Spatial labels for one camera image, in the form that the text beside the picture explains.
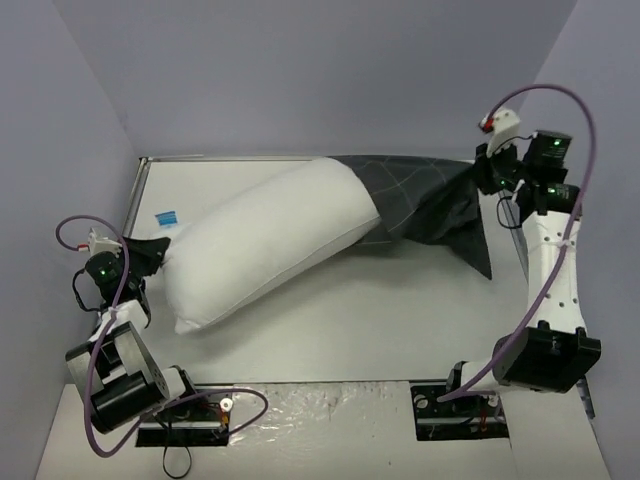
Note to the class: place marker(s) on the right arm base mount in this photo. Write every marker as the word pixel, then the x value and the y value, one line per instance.
pixel 463 419

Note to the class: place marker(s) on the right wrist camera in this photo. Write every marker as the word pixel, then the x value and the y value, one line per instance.
pixel 502 128

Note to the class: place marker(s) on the dark grey checked pillowcase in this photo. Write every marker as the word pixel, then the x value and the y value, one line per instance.
pixel 429 201

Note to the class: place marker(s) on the white pillow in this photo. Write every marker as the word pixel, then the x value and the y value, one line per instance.
pixel 262 237

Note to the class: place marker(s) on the blue white care label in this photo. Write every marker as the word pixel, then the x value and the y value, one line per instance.
pixel 167 219

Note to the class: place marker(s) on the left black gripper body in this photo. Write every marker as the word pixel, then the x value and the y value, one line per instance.
pixel 145 258

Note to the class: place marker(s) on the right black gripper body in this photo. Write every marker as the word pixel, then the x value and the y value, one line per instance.
pixel 486 167

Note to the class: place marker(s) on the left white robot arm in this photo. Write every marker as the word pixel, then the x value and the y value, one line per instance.
pixel 126 382

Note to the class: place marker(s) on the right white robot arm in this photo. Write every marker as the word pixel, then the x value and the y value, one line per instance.
pixel 550 349

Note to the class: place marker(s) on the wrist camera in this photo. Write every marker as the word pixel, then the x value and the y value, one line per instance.
pixel 502 128
pixel 98 243

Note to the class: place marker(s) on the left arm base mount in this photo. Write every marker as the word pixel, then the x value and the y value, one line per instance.
pixel 197 423

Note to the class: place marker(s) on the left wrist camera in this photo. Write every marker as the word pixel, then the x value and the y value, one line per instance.
pixel 98 243

